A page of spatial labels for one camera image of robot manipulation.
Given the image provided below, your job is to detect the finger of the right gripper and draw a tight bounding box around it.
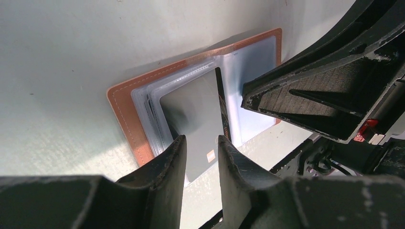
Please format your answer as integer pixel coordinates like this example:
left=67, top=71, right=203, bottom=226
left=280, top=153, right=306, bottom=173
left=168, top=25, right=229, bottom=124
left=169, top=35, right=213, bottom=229
left=241, top=0, right=405, bottom=144

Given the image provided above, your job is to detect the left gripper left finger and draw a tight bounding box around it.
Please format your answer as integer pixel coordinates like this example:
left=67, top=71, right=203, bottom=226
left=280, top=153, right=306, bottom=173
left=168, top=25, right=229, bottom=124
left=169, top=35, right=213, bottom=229
left=0, top=135, right=187, bottom=229

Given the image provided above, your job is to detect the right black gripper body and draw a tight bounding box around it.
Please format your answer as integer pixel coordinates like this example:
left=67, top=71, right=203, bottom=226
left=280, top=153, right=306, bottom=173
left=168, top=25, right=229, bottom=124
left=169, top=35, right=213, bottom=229
left=297, top=79, right=405, bottom=177

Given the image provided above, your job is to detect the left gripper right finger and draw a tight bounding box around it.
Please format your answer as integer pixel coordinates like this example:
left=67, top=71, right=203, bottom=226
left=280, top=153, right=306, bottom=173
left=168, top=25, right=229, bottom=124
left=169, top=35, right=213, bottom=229
left=218, top=135, right=405, bottom=229

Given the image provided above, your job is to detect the brown leather card holder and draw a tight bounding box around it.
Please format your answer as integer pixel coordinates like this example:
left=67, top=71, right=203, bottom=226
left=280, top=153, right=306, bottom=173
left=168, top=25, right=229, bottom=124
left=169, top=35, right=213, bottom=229
left=106, top=28, right=282, bottom=167

